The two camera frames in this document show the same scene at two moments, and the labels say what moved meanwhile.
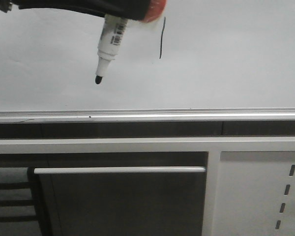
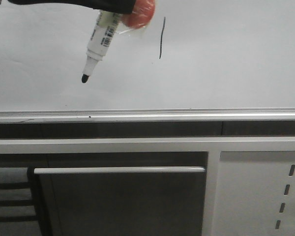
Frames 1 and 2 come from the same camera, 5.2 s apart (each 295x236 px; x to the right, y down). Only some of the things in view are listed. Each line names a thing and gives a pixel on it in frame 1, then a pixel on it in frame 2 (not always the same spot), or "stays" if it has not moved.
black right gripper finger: [135, 10] to [124, 6]
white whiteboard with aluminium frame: [203, 61] stays
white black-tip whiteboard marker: [113, 30] to [106, 25]
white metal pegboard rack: [254, 186] stays
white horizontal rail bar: [120, 170] stays
